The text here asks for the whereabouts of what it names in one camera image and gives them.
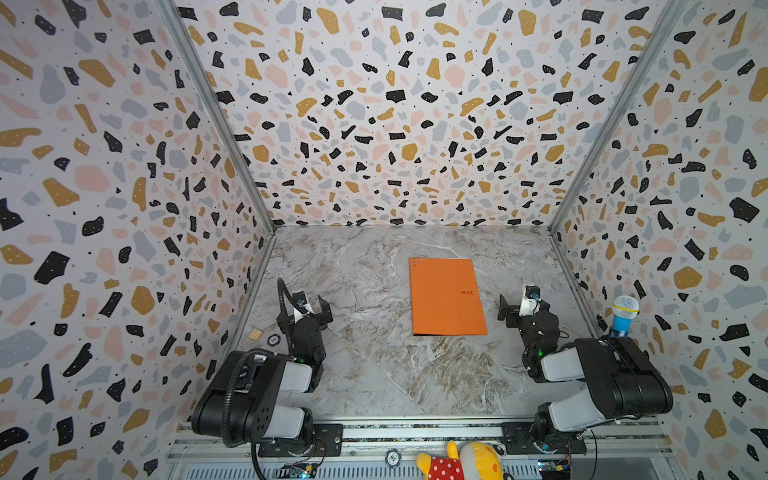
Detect orange folder black inside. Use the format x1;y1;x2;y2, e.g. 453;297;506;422
408;257;488;336

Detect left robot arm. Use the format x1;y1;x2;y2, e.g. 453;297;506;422
191;291;333;456

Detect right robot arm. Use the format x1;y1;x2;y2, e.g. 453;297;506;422
497;285;673;455

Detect blue toy microphone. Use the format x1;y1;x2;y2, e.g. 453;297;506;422
611;295;640;337

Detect green circuit board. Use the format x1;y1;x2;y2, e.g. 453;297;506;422
275;463;318;479

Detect yellow red plush toy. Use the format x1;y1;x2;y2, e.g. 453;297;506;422
416;441;504;480

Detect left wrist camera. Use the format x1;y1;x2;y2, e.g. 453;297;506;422
291;291;311;322

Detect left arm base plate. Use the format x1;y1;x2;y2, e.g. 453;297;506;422
257;423;344;460

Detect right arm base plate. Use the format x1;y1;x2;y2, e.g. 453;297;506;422
501;421;587;455

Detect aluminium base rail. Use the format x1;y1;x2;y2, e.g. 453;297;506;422
165;416;684;479

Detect right circuit board wires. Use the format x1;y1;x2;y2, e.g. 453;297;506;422
537;452;571;480

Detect round white badge on rail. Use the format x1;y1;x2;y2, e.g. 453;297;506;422
385;449;402;468

